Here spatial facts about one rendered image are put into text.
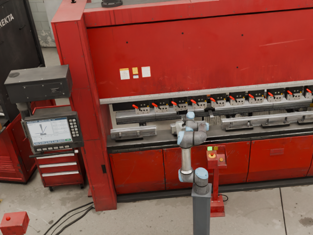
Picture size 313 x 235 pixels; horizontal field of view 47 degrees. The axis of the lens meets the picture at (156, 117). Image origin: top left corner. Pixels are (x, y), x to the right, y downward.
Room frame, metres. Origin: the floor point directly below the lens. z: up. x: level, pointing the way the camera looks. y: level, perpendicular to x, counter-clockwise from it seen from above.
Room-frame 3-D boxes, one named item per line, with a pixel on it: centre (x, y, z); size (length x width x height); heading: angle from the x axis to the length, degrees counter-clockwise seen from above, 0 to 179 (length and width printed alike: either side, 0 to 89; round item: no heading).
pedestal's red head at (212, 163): (2.91, -0.59, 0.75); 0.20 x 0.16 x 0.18; 86
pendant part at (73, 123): (2.68, 0.91, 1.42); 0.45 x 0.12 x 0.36; 93
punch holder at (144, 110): (3.24, 0.14, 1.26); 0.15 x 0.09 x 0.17; 91
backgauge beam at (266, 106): (3.54, -0.68, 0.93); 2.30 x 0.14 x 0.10; 91
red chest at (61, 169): (3.58, 1.22, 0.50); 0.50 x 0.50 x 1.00; 1
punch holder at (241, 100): (3.25, -0.86, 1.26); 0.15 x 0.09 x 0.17; 91
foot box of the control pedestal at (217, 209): (2.88, -0.59, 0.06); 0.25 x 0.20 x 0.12; 176
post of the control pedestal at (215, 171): (2.91, -0.59, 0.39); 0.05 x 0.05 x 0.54; 86
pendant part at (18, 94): (2.76, 0.96, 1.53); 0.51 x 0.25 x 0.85; 93
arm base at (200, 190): (2.44, -0.37, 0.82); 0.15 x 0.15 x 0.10
